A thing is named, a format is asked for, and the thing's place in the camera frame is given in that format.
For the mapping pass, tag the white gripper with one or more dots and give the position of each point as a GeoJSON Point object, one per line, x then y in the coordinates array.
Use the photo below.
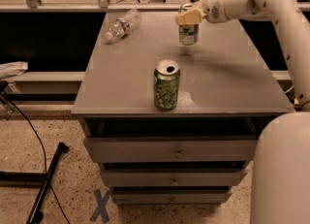
{"type": "Point", "coordinates": [213, 9]}

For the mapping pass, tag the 7up soda can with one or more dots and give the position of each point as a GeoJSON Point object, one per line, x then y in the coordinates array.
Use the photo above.
{"type": "Point", "coordinates": [188, 34]}

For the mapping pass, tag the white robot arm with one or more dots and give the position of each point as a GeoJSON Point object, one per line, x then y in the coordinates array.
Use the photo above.
{"type": "Point", "coordinates": [280, 192]}

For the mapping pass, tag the green soda can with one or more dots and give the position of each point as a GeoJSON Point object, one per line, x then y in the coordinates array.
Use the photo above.
{"type": "Point", "coordinates": [166, 84]}

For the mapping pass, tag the clear plastic water bottle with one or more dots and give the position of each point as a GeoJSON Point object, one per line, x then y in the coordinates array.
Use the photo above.
{"type": "Point", "coordinates": [123, 26]}

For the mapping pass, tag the grey drawer cabinet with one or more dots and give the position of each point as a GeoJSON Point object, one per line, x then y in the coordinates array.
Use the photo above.
{"type": "Point", "coordinates": [175, 124]}

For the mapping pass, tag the top grey drawer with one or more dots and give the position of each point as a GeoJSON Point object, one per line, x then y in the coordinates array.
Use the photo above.
{"type": "Point", "coordinates": [168, 149]}

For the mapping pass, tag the grey drawer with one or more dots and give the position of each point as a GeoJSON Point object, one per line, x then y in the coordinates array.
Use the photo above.
{"type": "Point", "coordinates": [170, 197]}
{"type": "Point", "coordinates": [168, 149]}
{"type": "Point", "coordinates": [166, 178]}

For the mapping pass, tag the middle grey drawer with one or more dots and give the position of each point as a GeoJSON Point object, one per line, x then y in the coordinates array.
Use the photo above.
{"type": "Point", "coordinates": [166, 178]}

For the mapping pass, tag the silver foil bag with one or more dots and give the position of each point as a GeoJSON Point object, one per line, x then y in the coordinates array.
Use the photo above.
{"type": "Point", "coordinates": [13, 69]}

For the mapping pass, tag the bottom grey drawer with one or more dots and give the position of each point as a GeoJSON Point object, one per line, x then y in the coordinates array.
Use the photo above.
{"type": "Point", "coordinates": [170, 197]}

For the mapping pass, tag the blue tape cross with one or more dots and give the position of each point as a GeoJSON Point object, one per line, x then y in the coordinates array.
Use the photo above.
{"type": "Point", "coordinates": [101, 208]}

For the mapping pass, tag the black floor stand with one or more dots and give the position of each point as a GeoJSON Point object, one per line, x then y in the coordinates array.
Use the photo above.
{"type": "Point", "coordinates": [40, 180]}

